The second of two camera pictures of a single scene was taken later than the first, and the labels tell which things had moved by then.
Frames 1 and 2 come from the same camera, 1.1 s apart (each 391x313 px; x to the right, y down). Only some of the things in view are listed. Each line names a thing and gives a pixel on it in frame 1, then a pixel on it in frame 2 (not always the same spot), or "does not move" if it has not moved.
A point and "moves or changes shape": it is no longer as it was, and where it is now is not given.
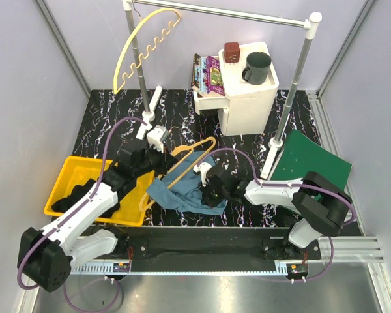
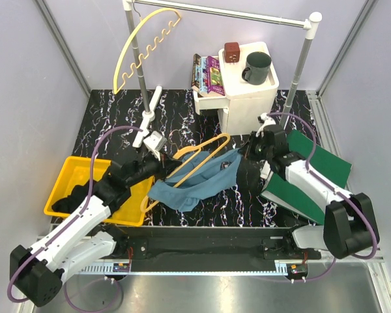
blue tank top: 182,184 moves or changes shape
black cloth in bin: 78,195 does not move
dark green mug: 258,64 does not move
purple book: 214,77 does not move
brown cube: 232,51 does not move
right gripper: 206,197 -> 246,151
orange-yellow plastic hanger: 188,171 -> 186,151
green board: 301,155 does not move
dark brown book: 197,60 does not move
